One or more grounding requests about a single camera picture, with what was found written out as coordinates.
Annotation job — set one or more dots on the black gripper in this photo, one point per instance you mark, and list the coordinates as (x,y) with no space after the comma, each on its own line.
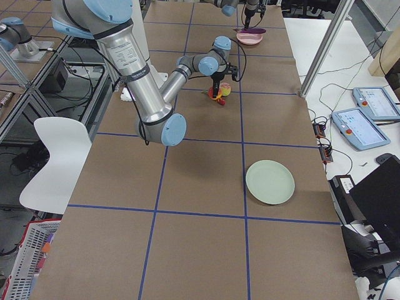
(215,80)
(249,10)

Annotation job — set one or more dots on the purple eggplant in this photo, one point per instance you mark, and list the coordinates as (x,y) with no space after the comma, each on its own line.
(255,30)

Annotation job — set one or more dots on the red chili pepper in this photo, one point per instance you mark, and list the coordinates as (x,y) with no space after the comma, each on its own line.
(220,101)

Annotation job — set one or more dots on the red pomegranate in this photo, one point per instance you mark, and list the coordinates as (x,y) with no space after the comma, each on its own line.
(211,93)

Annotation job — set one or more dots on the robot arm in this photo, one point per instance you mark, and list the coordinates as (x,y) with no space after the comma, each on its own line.
(110,24)
(228,7)

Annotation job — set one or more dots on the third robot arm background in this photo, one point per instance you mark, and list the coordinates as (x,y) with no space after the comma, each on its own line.
(16,39)

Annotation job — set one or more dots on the peach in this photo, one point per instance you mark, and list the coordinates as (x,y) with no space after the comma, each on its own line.
(224,89)

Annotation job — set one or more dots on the pink plate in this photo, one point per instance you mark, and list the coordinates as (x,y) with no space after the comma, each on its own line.
(249,39)

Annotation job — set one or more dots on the green plate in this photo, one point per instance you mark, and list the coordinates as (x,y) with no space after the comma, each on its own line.
(270,182)

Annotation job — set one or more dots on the orange terminal block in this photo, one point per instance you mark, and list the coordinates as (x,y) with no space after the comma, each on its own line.
(323,143)

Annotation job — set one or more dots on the teach pendant near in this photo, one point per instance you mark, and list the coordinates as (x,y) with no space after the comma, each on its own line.
(359,129)

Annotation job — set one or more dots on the teach pendant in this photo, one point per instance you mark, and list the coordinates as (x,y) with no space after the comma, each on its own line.
(376,103)
(359,129)

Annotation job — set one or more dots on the white chair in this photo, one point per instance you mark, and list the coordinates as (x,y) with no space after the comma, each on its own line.
(68,143)

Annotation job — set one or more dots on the teach pendant far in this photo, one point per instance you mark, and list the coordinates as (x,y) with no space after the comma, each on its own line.
(376,103)

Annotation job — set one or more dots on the black laptop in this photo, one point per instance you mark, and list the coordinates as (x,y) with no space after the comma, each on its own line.
(377,197)

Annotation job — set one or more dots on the red white plastic basket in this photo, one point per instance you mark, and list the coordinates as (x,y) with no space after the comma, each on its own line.
(31,256)

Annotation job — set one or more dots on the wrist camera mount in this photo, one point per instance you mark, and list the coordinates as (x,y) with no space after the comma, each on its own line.
(232,71)

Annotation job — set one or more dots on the aluminium frame post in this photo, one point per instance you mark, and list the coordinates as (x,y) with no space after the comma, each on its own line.
(326,43)

